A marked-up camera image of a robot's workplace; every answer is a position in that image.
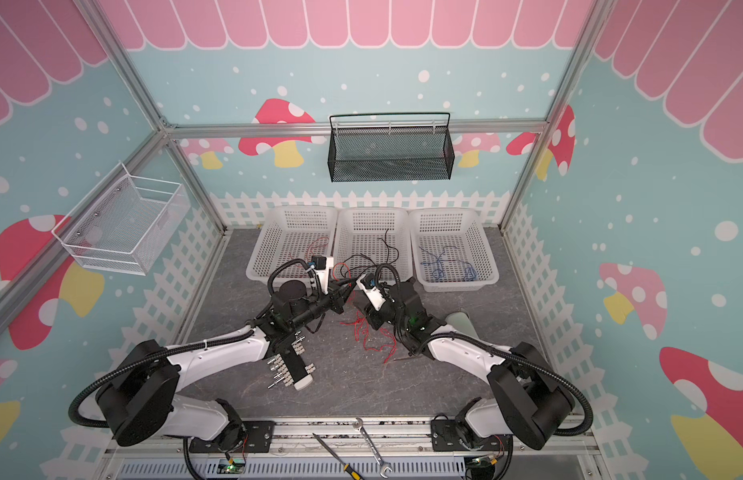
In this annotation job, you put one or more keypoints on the white plastic basket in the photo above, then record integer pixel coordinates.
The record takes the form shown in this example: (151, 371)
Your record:
(367, 237)
(451, 252)
(292, 232)

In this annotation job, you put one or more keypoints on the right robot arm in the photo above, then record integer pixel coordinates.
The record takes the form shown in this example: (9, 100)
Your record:
(530, 401)

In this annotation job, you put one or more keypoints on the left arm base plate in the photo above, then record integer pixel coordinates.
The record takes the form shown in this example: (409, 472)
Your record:
(252, 436)

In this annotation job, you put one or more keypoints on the right white plastic basket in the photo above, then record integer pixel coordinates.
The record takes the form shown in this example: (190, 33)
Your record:
(451, 252)

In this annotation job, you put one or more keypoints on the yellow handled front screwdriver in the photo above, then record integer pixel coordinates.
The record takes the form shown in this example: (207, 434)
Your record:
(346, 467)

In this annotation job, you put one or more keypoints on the mint green zip case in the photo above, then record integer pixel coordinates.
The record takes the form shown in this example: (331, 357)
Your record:
(461, 328)

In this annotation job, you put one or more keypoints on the black wire mesh wall basket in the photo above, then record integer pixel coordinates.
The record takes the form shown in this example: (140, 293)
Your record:
(382, 147)

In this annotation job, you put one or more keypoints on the silver combination wrench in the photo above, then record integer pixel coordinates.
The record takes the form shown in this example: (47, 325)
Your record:
(384, 466)

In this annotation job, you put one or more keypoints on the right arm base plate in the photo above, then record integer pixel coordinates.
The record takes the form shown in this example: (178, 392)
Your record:
(451, 435)

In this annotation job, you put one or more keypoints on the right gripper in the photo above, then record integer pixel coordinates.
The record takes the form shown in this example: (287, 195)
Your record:
(371, 309)

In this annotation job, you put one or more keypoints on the left white plastic basket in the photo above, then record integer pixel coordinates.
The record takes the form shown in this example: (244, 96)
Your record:
(292, 232)

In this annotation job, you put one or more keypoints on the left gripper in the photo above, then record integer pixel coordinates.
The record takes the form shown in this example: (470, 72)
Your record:
(340, 296)

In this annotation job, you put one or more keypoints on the white wire wall basket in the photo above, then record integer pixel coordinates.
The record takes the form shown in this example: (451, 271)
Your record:
(123, 225)

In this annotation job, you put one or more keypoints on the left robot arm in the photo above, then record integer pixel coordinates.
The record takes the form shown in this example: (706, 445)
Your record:
(142, 399)

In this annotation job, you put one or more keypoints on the middle white plastic basket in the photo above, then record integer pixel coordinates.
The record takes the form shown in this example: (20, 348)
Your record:
(367, 237)

